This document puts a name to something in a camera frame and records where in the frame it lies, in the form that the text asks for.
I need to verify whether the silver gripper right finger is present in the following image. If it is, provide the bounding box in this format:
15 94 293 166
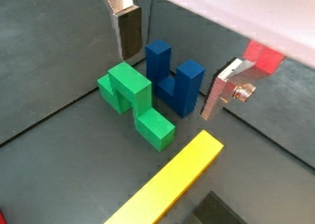
199 57 277 122

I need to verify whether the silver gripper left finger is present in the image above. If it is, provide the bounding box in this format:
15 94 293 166
103 0 143 60

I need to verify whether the dark blue U-shaped block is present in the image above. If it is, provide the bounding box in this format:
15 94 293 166
146 40 206 118

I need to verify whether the red puzzle board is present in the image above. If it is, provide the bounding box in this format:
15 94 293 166
245 40 285 75

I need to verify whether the green zigzag block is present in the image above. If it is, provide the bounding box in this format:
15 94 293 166
98 62 175 151

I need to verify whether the black block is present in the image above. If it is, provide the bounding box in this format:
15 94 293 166
183 191 247 224

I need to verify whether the yellow long block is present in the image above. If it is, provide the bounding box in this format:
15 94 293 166
103 130 225 224

